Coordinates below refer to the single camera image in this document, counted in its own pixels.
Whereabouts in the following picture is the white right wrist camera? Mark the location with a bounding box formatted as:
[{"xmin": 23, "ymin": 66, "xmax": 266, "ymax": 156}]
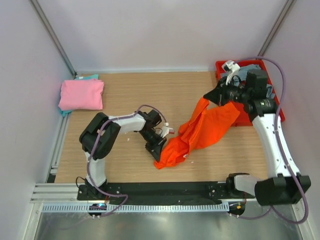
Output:
[{"xmin": 222, "ymin": 60, "xmax": 241, "ymax": 86}]

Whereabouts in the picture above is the red plastic bin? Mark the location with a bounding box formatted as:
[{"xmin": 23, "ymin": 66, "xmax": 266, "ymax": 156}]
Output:
[{"xmin": 215, "ymin": 56, "xmax": 286, "ymax": 127}]

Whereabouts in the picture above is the grey crumpled t-shirt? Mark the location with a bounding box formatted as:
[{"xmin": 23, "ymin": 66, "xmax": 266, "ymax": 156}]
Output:
[{"xmin": 220, "ymin": 63, "xmax": 276, "ymax": 99}]

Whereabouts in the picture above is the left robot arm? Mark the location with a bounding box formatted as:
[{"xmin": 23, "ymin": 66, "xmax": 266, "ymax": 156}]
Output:
[{"xmin": 79, "ymin": 109, "xmax": 173, "ymax": 200}]

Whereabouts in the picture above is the white slotted cable duct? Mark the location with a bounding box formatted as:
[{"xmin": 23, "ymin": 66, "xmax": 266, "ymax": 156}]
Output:
[{"xmin": 42, "ymin": 202, "xmax": 229, "ymax": 213}]

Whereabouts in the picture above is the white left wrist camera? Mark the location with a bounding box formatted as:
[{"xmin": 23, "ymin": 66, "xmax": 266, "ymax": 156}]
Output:
[{"xmin": 160, "ymin": 122, "xmax": 175, "ymax": 138}]

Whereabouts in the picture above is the aluminium front frame rail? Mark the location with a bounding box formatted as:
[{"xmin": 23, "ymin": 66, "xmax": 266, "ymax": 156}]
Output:
[{"xmin": 30, "ymin": 182, "xmax": 83, "ymax": 204}]

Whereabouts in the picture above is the pink folded t-shirt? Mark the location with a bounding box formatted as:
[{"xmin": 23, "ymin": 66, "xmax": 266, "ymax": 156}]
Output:
[{"xmin": 58, "ymin": 78, "xmax": 105, "ymax": 112}]

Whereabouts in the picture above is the teal folded t-shirt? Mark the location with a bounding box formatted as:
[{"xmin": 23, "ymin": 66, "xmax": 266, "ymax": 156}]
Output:
[{"xmin": 58, "ymin": 73, "xmax": 100, "ymax": 117}]

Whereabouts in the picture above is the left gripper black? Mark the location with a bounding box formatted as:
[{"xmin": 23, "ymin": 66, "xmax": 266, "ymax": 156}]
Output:
[{"xmin": 139, "ymin": 129, "xmax": 167, "ymax": 162}]

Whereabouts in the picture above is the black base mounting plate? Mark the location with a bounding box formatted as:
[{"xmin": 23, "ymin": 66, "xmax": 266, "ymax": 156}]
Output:
[{"xmin": 76, "ymin": 181, "xmax": 256, "ymax": 206}]

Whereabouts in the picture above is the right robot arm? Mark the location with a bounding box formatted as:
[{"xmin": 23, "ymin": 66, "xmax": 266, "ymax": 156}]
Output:
[{"xmin": 203, "ymin": 69, "xmax": 311, "ymax": 206}]

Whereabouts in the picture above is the orange t-shirt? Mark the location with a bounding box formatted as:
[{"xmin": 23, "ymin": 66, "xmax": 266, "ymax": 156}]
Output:
[{"xmin": 154, "ymin": 97, "xmax": 240, "ymax": 170}]

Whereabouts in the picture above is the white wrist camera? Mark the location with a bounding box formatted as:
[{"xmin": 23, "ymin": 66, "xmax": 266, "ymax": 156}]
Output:
[
  {"xmin": 160, "ymin": 122, "xmax": 175, "ymax": 138},
  {"xmin": 222, "ymin": 60, "xmax": 241, "ymax": 86}
]

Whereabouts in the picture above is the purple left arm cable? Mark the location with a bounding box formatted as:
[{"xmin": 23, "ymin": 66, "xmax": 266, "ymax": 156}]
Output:
[{"xmin": 87, "ymin": 104, "xmax": 170, "ymax": 221}]

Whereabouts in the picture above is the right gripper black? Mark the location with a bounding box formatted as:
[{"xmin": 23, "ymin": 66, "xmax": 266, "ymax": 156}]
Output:
[{"xmin": 203, "ymin": 75, "xmax": 251, "ymax": 107}]

